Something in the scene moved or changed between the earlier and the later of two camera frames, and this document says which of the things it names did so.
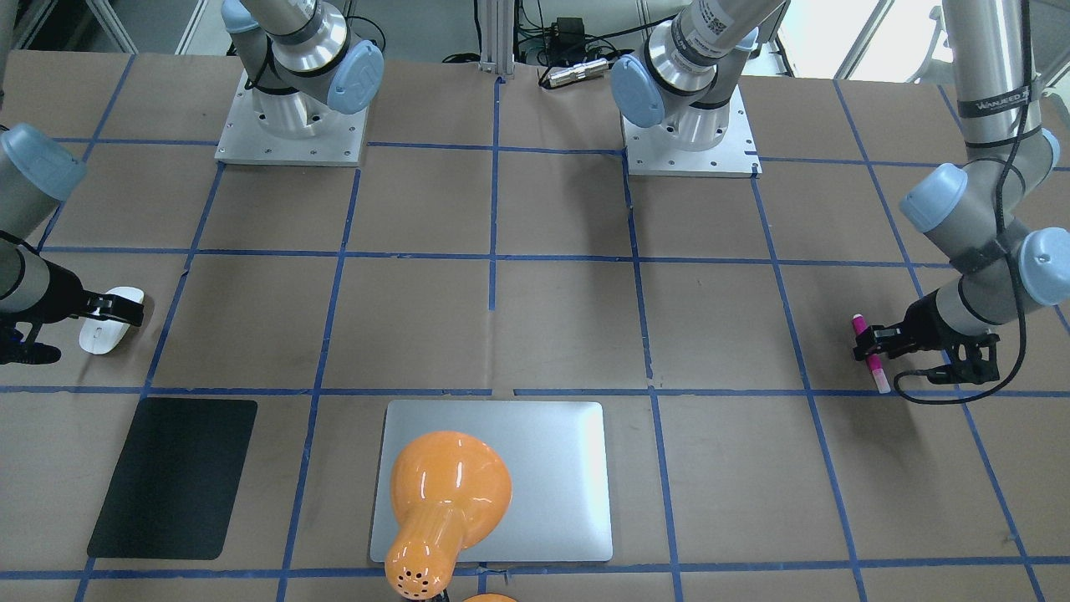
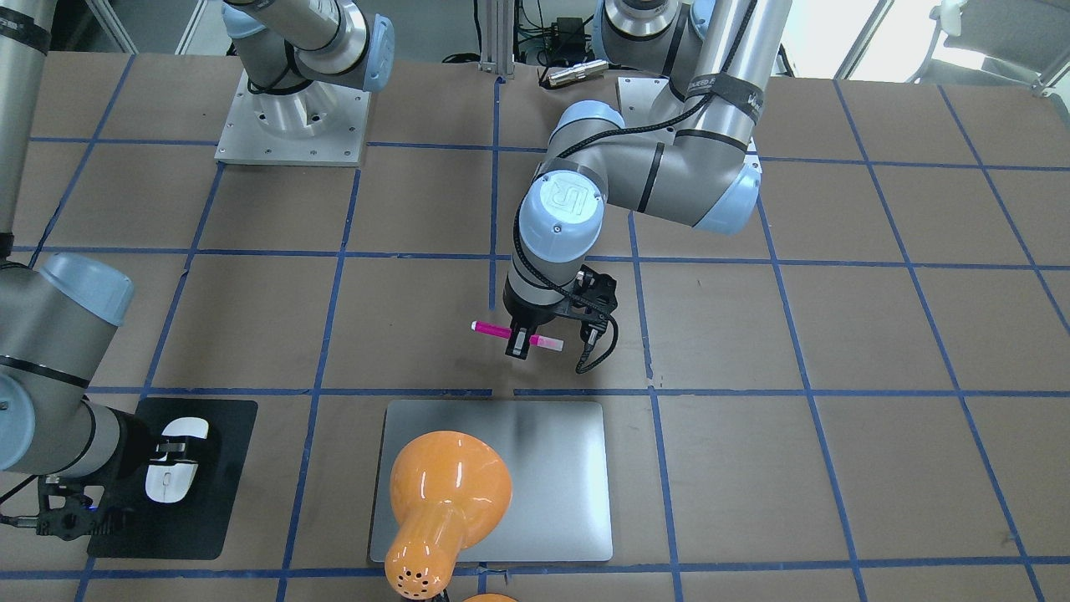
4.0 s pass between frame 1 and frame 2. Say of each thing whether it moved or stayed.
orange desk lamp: stayed
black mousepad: stayed
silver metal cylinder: stayed
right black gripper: moved
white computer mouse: moved
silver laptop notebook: stayed
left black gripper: moved
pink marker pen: moved
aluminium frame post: stayed
